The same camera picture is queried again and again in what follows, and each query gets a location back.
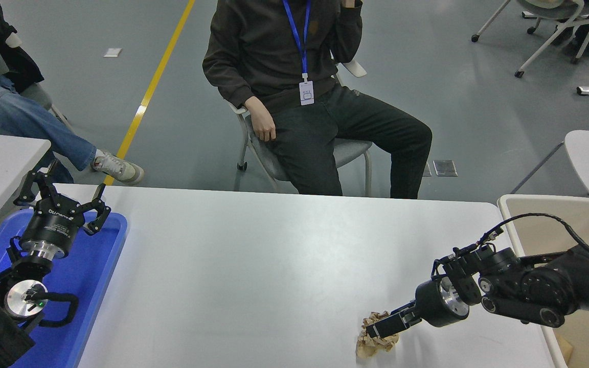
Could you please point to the white paper scrap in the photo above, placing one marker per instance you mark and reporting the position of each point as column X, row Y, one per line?
column 113, row 52

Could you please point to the person's left hand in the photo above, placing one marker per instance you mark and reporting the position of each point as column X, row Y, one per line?
column 350, row 3

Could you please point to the person's right hand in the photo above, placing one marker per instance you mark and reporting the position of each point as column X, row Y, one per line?
column 263, row 120

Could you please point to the tan cardboard scrap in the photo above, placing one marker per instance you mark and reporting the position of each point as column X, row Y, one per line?
column 563, row 347

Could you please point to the white rolling chair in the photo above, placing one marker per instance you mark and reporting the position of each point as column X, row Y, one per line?
column 555, row 11

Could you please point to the metal floor plate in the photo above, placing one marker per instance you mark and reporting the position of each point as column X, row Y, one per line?
column 445, row 167

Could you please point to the tan paper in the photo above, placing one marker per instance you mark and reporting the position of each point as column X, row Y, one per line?
column 371, row 350

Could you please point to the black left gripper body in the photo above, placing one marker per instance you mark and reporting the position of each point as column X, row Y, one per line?
column 51, row 227

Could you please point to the blue plastic tray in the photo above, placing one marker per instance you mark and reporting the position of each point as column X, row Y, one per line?
column 95, row 286

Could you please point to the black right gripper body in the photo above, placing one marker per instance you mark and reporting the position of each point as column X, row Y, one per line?
column 430, row 304

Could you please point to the grey chair with white armrests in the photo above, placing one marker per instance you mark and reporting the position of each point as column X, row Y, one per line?
column 350, row 151

